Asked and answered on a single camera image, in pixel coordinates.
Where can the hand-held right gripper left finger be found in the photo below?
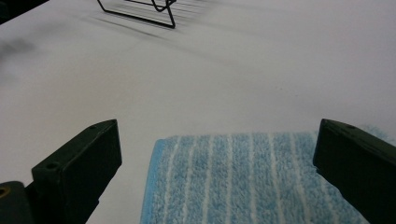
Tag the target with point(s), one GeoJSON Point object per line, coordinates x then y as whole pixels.
{"type": "Point", "coordinates": [77, 168]}

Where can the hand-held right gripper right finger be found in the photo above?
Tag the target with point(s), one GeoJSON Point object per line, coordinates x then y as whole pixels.
{"type": "Point", "coordinates": [361, 168]}

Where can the blue white striped towel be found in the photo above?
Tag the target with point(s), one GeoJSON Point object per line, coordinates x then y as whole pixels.
{"type": "Point", "coordinates": [233, 180]}

